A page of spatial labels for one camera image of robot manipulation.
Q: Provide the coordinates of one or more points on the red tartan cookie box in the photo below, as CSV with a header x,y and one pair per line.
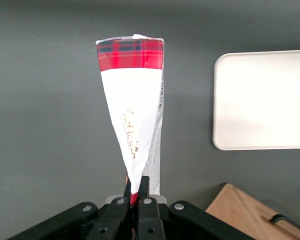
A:
x,y
130,100

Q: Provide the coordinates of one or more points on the beige rectangular tray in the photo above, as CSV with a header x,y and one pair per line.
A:
x,y
262,100

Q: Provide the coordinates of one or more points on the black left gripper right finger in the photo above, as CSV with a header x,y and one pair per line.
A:
x,y
147,215

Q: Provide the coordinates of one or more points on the wooden two-drawer cabinet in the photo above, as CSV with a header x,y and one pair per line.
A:
x,y
240,212

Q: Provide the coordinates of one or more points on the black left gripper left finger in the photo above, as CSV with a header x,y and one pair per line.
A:
x,y
115,212

